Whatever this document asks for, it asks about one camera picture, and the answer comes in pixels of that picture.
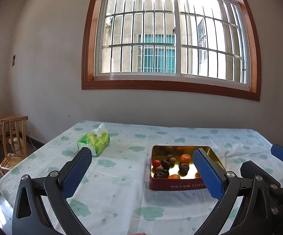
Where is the brown kiwi fruit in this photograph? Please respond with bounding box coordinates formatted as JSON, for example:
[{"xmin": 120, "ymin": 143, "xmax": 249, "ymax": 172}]
[{"xmin": 166, "ymin": 154, "xmax": 173, "ymax": 160}]

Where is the gold metal tin tray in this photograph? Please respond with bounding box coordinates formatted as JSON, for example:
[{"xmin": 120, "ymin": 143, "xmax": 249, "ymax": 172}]
[{"xmin": 149, "ymin": 145, "xmax": 225, "ymax": 191}]

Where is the wrinkled dark passion fruit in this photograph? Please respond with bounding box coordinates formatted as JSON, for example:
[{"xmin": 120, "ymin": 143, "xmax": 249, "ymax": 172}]
[{"xmin": 161, "ymin": 159, "xmax": 171, "ymax": 170}]

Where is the large orange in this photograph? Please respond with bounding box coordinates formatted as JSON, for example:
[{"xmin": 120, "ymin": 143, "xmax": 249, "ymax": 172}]
[{"xmin": 180, "ymin": 154, "xmax": 191, "ymax": 164}]

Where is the red cherry tomato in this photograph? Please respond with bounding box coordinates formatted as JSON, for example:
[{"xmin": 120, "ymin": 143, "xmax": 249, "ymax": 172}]
[{"xmin": 152, "ymin": 160, "xmax": 161, "ymax": 169}]

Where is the dark chestnut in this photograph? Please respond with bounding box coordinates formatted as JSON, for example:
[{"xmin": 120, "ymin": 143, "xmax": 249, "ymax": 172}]
[{"xmin": 163, "ymin": 170, "xmax": 170, "ymax": 178}]

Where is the small orange mandarin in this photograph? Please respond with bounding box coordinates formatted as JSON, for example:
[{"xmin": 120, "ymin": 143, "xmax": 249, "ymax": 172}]
[{"xmin": 168, "ymin": 174, "xmax": 180, "ymax": 179}]

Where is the wooden chair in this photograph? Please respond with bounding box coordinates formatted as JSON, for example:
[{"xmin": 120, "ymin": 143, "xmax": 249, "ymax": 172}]
[{"xmin": 0, "ymin": 116, "xmax": 28, "ymax": 176}]

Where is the wood-framed barred window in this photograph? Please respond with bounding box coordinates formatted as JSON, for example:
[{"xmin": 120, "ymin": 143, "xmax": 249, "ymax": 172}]
[{"xmin": 82, "ymin": 0, "xmax": 261, "ymax": 101}]

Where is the brown longan fruit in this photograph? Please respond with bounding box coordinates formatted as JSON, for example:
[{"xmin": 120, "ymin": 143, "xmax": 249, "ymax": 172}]
[
  {"xmin": 169, "ymin": 157, "xmax": 177, "ymax": 165},
  {"xmin": 155, "ymin": 166, "xmax": 164, "ymax": 172}
]

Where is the cloud-print tablecloth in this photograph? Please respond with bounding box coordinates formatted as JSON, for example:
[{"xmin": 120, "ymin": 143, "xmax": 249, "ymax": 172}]
[{"xmin": 0, "ymin": 121, "xmax": 283, "ymax": 234}]

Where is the green tissue pack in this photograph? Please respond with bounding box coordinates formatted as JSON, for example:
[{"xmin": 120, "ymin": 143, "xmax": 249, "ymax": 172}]
[{"xmin": 77, "ymin": 123, "xmax": 110, "ymax": 157}]

